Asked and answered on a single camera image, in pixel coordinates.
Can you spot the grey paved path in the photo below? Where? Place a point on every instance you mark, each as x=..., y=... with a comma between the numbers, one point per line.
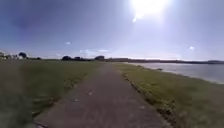
x=106, y=100

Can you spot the distant clump of trees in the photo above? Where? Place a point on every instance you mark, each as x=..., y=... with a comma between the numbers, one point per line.
x=66, y=58

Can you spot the distant low shore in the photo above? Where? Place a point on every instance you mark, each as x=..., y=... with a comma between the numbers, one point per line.
x=166, y=61

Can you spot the grass bank beside water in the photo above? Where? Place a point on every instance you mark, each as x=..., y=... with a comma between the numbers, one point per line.
x=186, y=96

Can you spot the calm grey-blue water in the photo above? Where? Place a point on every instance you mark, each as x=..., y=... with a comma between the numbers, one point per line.
x=193, y=70

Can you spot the wide green grass field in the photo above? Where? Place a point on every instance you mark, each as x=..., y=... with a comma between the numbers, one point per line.
x=33, y=86

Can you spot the distant tree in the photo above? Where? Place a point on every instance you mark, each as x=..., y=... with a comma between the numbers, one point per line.
x=22, y=55

